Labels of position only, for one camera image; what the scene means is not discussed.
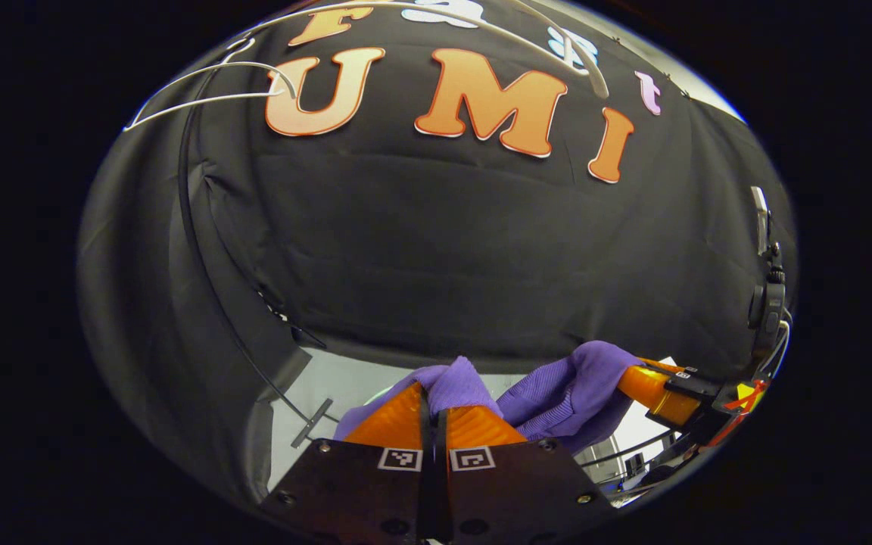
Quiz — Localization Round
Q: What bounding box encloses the white plastic clothes hanger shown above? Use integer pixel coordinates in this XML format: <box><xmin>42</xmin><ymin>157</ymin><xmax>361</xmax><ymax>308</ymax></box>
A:
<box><xmin>122</xmin><ymin>61</ymin><xmax>297</xmax><ymax>133</ymax></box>
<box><xmin>239</xmin><ymin>0</ymin><xmax>611</xmax><ymax>99</ymax></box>

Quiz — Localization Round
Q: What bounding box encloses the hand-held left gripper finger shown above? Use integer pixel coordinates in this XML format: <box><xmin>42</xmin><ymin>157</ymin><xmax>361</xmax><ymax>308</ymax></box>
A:
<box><xmin>258</xmin><ymin>382</ymin><xmax>437</xmax><ymax>545</ymax></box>
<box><xmin>436</xmin><ymin>405</ymin><xmax>618</xmax><ymax>545</ymax></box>

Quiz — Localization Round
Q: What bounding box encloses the purple corduroy jacket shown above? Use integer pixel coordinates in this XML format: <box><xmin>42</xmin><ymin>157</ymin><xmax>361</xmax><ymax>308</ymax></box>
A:
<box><xmin>334</xmin><ymin>341</ymin><xmax>645</xmax><ymax>455</ymax></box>

